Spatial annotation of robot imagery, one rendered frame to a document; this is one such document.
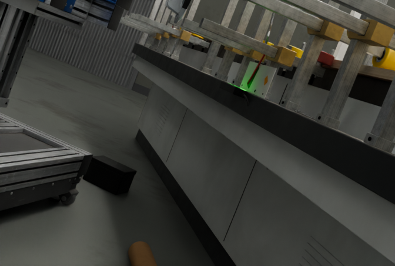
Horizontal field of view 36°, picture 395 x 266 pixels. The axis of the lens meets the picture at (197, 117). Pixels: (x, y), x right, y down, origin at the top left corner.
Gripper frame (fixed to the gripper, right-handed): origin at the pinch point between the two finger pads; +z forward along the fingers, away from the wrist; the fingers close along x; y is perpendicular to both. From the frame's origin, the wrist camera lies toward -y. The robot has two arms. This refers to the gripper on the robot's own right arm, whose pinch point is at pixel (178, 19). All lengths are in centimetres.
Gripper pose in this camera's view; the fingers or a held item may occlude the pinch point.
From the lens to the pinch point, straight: 187.6
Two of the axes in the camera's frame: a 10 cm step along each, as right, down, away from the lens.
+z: -3.7, 9.3, 0.8
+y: -9.0, -3.3, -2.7
